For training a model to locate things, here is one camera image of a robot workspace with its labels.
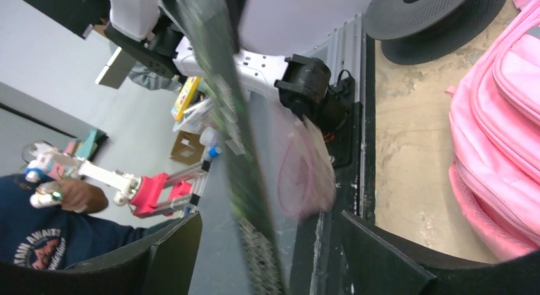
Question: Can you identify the pink backpack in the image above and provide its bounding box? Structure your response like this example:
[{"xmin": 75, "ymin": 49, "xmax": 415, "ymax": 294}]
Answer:
[{"xmin": 448, "ymin": 0, "xmax": 539, "ymax": 261}]

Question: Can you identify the yellow box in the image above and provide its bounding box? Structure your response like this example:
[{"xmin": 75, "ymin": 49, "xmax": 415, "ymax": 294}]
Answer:
[{"xmin": 171, "ymin": 76, "xmax": 202, "ymax": 121}]

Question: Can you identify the person in navy shirt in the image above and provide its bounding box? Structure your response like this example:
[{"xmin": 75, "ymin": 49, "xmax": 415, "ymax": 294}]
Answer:
[{"xmin": 1, "ymin": 174, "xmax": 172, "ymax": 270}]

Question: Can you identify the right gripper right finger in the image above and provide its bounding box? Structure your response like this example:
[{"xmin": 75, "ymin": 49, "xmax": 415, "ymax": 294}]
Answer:
[{"xmin": 341, "ymin": 212, "xmax": 539, "ymax": 294}]

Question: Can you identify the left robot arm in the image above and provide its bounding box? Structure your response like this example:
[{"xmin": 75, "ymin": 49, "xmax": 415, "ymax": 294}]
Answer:
[{"xmin": 105, "ymin": 0, "xmax": 349, "ymax": 131}]

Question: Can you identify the cardboard box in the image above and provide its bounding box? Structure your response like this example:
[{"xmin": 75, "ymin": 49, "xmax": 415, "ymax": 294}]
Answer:
[{"xmin": 170, "ymin": 131, "xmax": 205, "ymax": 165}]

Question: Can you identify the clear plastic bag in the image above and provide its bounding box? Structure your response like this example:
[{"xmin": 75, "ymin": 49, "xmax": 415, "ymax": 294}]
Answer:
[{"xmin": 269, "ymin": 109, "xmax": 336, "ymax": 220}]

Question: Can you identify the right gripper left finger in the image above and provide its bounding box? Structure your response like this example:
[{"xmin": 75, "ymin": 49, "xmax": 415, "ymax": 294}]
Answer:
[{"xmin": 1, "ymin": 212, "xmax": 203, "ymax": 294}]

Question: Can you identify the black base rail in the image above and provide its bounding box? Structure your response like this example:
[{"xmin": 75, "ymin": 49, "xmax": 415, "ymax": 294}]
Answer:
[{"xmin": 288, "ymin": 13, "xmax": 376, "ymax": 294}]

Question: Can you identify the green book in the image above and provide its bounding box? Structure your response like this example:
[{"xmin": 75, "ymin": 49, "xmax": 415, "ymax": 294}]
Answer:
[{"xmin": 162, "ymin": 0, "xmax": 289, "ymax": 294}]

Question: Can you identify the grey tape roll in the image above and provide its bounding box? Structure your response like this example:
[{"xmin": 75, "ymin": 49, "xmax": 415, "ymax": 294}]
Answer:
[{"xmin": 364, "ymin": 0, "xmax": 507, "ymax": 66}]

